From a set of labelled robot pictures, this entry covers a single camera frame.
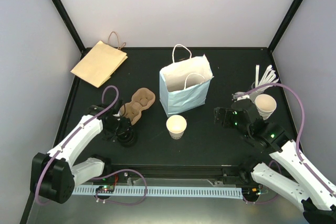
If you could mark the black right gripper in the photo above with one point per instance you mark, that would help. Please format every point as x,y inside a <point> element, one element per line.
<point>226,122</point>

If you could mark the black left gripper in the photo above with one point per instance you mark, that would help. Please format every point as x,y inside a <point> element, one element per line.
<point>126,126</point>

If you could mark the stack of black lids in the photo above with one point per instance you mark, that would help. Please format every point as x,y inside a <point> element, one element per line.
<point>128,140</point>

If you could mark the white paper coffee cup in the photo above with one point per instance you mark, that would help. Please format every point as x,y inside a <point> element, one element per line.
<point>176,125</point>

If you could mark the light blue paper bag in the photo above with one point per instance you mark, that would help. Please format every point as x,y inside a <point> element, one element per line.
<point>184,85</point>

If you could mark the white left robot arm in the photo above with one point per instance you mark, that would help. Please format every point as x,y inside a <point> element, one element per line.
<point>55,175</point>

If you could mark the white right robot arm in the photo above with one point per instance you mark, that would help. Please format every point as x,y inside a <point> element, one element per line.
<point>279,165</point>

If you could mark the stack of white paper cups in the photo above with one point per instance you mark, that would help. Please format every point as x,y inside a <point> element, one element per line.
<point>265,105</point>

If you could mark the clear cup of stirrers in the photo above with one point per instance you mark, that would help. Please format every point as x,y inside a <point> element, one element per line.
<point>269,76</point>

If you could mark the black circuit board with leds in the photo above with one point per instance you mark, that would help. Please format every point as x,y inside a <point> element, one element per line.
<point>105,189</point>

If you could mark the brown kraft paper bag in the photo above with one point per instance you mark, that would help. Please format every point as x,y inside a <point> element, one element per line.
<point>97,66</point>

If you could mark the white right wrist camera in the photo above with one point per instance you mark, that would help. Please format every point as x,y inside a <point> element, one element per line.
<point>240,96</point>

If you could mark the light blue cable duct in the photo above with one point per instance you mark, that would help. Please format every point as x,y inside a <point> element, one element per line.
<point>163,191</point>

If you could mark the black frame post right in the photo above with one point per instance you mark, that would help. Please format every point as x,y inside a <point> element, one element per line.
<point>284,24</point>

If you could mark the black frame post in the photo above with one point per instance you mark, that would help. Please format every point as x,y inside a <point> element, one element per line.
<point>69,24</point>
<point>284,24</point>

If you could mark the black frame post left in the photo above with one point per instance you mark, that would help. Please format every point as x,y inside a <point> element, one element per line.
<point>69,24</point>

